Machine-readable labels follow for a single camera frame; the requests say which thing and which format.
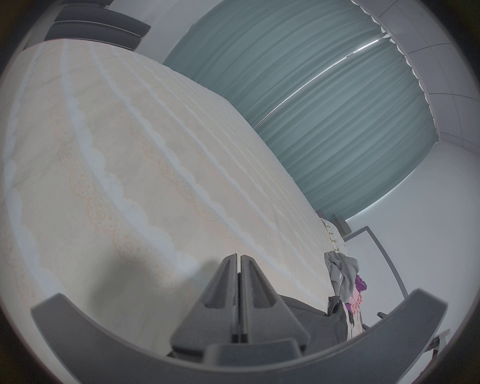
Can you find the purple satin garment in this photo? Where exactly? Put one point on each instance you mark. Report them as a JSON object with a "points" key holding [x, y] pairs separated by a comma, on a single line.
{"points": [[360, 285]]}

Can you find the bed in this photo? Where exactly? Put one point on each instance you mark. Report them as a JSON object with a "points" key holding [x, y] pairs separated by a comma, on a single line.
{"points": [[150, 168]]}

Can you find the white printed pillow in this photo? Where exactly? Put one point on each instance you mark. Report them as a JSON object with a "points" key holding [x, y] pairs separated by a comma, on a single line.
{"points": [[333, 236]]}

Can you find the grey garment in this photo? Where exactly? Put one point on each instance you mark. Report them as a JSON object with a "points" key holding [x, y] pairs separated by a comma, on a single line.
{"points": [[347, 268]]}

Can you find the black chest of drawers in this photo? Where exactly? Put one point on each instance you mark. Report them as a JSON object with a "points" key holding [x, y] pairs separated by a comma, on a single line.
{"points": [[97, 26]]}

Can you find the black T-shirt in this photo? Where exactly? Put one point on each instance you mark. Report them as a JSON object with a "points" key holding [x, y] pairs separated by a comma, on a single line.
{"points": [[315, 318]]}

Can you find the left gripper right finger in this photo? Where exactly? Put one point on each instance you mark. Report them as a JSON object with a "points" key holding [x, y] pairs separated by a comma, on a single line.
{"points": [[262, 311]]}

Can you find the blue-green curtain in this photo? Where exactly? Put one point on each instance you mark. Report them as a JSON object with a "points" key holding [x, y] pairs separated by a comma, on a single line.
{"points": [[281, 45], [356, 131]]}

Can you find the grey bedside table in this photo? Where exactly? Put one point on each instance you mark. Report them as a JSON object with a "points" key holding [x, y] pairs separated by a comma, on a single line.
{"points": [[339, 223]]}

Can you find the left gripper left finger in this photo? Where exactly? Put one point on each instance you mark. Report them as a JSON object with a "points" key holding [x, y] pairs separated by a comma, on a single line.
{"points": [[217, 311]]}

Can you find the pink garment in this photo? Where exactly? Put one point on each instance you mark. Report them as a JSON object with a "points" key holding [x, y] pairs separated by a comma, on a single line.
{"points": [[354, 300]]}

